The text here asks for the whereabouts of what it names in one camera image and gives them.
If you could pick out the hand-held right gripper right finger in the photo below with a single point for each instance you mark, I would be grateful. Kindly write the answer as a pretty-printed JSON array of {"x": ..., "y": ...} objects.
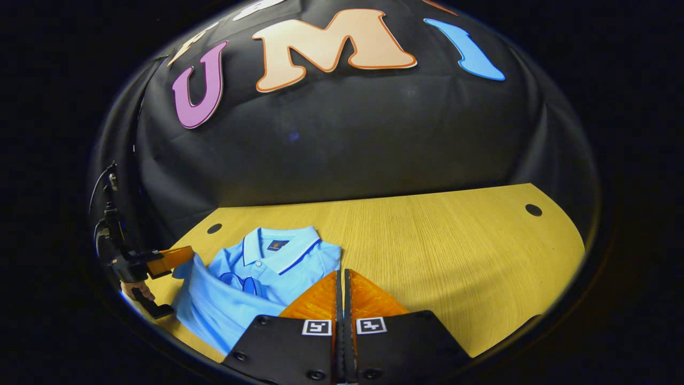
[{"x": 406, "y": 353}]

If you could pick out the black backdrop cloth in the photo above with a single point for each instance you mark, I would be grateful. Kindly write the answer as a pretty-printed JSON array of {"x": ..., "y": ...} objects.
[{"x": 347, "y": 133}]

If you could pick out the light blue polo T-shirt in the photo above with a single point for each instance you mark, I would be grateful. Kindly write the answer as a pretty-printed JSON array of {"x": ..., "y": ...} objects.
[{"x": 240, "y": 305}]

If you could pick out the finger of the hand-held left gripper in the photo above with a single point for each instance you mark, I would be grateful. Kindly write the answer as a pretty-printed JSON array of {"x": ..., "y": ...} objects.
[{"x": 171, "y": 260}]

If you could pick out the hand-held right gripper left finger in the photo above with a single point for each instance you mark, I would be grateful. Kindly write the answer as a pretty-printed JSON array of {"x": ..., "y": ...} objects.
[{"x": 288, "y": 353}]

